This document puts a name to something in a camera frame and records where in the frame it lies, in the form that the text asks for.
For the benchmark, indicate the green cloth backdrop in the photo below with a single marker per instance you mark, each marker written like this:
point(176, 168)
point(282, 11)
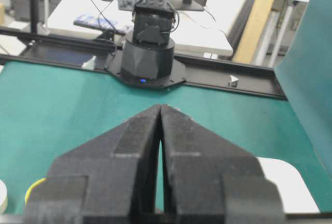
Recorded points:
point(305, 77)

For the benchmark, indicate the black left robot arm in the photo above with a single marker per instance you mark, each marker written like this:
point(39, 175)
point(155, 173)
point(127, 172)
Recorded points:
point(147, 56)

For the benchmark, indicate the white tape roll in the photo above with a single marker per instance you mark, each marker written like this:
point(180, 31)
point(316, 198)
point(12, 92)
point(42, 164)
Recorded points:
point(3, 197)

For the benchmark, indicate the white desk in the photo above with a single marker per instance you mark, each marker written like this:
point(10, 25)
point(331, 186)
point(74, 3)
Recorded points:
point(84, 18)

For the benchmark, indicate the black aluminium frame rail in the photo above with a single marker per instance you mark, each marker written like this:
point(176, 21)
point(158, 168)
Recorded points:
point(72, 53)

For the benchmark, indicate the yellow tape roll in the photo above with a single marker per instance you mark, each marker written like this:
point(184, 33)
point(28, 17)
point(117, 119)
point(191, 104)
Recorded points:
point(31, 188)

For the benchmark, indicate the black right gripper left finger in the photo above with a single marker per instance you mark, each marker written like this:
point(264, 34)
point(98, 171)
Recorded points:
point(109, 179)

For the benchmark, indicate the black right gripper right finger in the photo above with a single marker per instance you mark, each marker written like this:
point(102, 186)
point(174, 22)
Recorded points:
point(211, 180)

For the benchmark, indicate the white plastic case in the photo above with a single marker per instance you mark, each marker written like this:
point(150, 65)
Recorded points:
point(295, 195)

